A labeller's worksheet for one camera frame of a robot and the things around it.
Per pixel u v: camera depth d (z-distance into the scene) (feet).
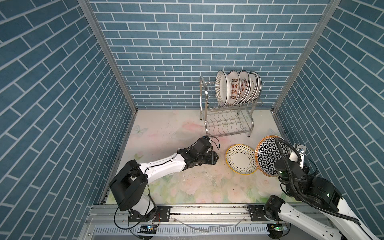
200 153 2.09
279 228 2.32
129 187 1.40
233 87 2.73
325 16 2.42
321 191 1.37
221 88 2.92
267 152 2.50
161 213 2.40
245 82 2.64
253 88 2.68
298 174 1.50
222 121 3.53
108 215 2.47
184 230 2.53
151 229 2.37
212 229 2.31
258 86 2.53
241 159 3.09
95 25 2.48
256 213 2.42
